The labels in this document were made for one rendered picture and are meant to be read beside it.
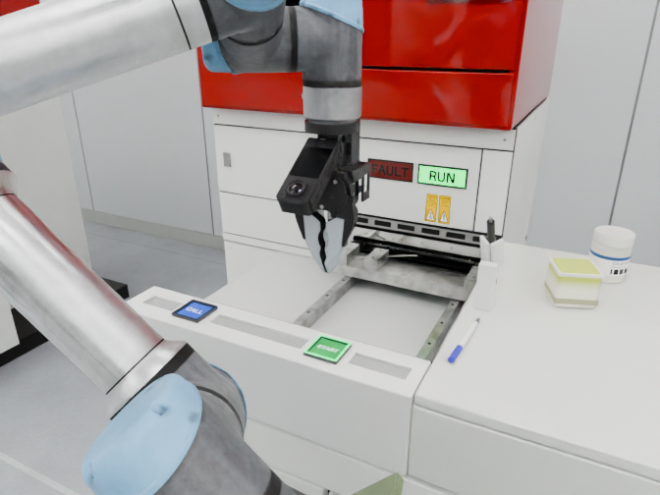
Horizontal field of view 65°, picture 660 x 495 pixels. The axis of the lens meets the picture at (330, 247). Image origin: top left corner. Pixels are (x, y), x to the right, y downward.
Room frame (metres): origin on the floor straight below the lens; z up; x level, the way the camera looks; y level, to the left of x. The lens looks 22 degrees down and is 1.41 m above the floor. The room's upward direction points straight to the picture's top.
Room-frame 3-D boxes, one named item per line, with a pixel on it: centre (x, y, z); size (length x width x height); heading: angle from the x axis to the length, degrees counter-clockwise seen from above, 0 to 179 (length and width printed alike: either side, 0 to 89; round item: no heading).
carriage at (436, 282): (1.14, -0.18, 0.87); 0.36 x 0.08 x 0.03; 63
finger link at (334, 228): (0.68, -0.02, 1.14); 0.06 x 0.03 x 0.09; 153
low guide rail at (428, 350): (0.90, -0.21, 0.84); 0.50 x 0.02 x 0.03; 153
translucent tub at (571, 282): (0.83, -0.43, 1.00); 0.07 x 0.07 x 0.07; 83
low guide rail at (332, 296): (1.03, 0.03, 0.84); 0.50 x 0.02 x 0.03; 153
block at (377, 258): (1.17, -0.11, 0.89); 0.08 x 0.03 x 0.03; 153
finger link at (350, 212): (0.66, -0.01, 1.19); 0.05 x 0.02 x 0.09; 63
